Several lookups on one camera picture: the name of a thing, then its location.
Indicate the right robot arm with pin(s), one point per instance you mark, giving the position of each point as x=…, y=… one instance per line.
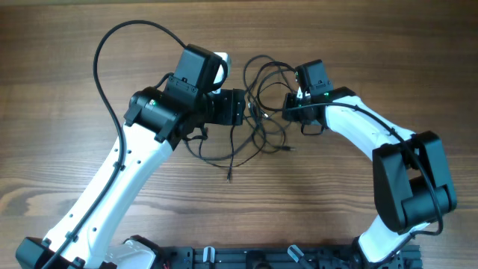
x=412, y=185

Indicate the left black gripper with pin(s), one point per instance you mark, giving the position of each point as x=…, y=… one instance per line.
x=232, y=105

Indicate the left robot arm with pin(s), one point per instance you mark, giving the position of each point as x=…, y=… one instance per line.
x=157, y=120

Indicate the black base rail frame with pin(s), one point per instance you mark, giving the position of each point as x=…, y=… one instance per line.
x=261, y=258

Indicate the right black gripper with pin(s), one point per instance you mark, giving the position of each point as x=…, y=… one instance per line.
x=290, y=108

